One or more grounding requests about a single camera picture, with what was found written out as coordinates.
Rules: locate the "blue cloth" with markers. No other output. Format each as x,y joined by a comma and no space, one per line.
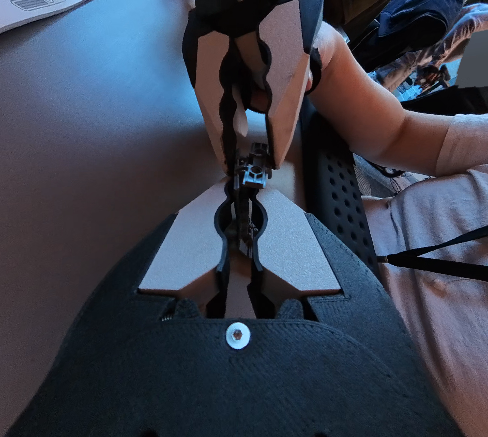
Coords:
419,14

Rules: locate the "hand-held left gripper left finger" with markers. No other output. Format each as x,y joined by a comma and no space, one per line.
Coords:
183,254

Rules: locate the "black perforated panel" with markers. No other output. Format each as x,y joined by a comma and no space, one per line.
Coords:
343,197

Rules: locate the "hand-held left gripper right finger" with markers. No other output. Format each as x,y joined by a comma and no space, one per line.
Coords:
301,254

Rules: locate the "small black track link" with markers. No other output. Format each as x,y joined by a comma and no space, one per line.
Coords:
253,172

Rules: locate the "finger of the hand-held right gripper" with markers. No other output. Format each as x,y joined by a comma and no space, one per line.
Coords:
207,82
286,63

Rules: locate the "grey desk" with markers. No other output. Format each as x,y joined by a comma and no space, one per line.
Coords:
95,140

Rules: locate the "person's right forearm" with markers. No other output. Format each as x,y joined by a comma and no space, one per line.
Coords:
362,102

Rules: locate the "person's right hand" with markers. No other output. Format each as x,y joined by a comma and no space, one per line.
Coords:
259,100

